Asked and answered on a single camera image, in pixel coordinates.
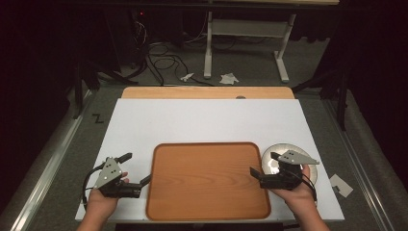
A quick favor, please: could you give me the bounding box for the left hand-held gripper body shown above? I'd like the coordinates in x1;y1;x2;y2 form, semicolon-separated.
93;156;142;199

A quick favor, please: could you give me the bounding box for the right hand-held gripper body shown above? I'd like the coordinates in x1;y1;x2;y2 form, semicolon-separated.
259;149;320;191

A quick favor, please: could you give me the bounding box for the round silver metal plate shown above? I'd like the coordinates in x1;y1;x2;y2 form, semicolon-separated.
261;142;319;187

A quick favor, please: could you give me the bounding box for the person's right hand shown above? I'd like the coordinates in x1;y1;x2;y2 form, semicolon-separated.
268;164;318;208

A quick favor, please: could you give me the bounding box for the person's left hand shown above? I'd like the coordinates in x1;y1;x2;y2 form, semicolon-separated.
86;171;130;217

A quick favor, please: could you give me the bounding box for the brown wooden tray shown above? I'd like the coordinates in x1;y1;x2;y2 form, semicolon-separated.
145;141;272;222

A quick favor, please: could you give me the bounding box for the flat white paper piece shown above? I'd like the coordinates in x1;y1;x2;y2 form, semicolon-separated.
329;173;354;198

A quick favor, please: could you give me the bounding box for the white board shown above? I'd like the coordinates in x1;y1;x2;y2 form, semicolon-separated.
75;98;345;223

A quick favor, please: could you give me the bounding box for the black stand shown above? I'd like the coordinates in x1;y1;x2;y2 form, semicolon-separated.
291;64;351;132
71;59;131;120

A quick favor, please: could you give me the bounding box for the crumpled white paper scrap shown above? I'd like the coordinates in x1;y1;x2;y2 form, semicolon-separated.
219;72;241;86

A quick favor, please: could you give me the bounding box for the light wooden table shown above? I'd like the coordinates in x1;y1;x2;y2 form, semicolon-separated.
120;86;295;100

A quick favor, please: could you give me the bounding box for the dark curtain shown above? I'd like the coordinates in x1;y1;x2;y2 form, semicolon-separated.
316;0;408;189
0;0;109;215

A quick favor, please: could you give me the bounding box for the dark equipment with red light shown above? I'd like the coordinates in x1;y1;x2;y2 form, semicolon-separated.
128;8;186;49

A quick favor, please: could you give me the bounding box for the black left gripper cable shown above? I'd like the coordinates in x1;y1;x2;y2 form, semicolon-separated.
82;163;107;210

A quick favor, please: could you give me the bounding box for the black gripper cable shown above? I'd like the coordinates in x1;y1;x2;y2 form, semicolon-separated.
283;167;319;203
82;163;107;210

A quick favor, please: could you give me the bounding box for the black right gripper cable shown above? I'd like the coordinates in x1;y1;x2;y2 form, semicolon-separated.
283;167;319;203

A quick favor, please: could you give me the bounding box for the metal floor rail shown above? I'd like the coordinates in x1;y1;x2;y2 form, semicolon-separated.
9;90;97;231
321;97;394;231

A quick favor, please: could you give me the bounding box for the bundle of black floor cables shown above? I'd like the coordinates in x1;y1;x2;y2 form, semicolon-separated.
129;18;217;88

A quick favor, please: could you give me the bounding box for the white metal table frame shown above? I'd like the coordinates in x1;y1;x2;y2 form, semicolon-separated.
203;0;341;84

